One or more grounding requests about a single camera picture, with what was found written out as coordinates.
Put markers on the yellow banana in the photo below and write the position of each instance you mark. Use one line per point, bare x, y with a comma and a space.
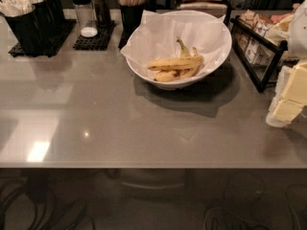
175, 63
173, 75

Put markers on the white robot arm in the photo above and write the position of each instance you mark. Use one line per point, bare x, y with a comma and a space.
297, 37

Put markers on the green-stemmed banana at back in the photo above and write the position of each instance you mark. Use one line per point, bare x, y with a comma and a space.
184, 52

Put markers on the white paper bowl liner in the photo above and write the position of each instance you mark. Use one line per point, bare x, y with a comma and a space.
157, 38

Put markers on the white ceramic bowl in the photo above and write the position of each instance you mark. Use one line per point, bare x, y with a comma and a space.
176, 84

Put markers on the assorted sugar packets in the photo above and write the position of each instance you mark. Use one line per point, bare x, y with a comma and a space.
273, 28

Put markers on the right black rubber mat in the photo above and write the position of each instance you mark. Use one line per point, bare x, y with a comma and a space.
123, 40

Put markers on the black rubber mat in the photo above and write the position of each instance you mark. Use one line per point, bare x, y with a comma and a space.
54, 43
123, 40
97, 43

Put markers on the black cup of stir sticks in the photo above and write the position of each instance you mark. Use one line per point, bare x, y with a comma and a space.
131, 17

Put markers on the middle black rubber mat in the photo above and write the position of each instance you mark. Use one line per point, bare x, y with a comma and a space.
97, 43

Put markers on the glass pepper shaker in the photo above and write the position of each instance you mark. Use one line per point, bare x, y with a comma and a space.
102, 13

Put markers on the glass salt shaker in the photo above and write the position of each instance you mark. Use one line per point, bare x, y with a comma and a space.
85, 16

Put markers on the rear black cutlery cup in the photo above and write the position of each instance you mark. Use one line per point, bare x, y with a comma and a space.
50, 16

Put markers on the black cutlery cup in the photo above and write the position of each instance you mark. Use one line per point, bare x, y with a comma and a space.
27, 32
50, 16

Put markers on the front black cutlery cup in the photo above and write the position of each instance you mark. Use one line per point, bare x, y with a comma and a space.
27, 32

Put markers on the left black rubber mat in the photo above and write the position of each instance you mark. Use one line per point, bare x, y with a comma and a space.
54, 43

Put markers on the white plastic cutlery bundle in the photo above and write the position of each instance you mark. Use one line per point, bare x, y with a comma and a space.
14, 8

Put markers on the black wire condiment rack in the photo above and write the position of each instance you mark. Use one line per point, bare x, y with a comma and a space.
260, 75

